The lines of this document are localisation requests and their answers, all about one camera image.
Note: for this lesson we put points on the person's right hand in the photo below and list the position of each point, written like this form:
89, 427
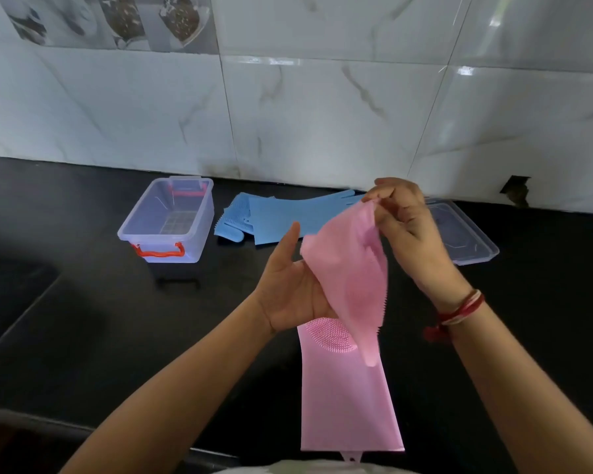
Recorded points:
420, 246

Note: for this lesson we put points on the person's left hand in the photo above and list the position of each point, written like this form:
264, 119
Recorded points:
289, 296

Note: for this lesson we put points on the transparent plastic lid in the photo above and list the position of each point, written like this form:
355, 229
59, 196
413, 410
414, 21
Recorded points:
469, 241

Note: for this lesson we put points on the pink rubber glove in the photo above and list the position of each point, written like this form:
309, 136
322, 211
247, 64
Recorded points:
346, 271
346, 404

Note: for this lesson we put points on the blue rubber glove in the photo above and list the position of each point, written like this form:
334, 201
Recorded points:
232, 217
286, 217

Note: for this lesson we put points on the transparent plastic box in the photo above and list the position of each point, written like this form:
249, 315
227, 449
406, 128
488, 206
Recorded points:
178, 227

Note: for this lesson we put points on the person's left forearm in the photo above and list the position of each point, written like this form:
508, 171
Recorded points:
178, 404

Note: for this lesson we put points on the person's right forearm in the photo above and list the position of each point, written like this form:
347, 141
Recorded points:
524, 399

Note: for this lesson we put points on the person's light patterned shirt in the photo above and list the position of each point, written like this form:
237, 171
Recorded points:
301, 468

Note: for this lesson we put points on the black sink basin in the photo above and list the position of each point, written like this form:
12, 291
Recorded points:
10, 301

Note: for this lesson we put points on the dessert picture wall tile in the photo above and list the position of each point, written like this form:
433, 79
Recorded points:
128, 19

